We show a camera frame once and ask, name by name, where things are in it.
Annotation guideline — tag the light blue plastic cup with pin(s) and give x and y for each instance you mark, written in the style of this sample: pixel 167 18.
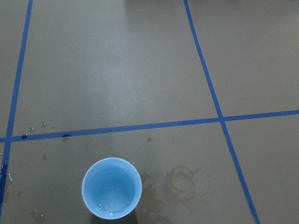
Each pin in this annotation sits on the light blue plastic cup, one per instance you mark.
pixel 111 188

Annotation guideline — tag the brown paper table cover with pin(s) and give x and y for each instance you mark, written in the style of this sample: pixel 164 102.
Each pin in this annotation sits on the brown paper table cover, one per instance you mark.
pixel 200 96

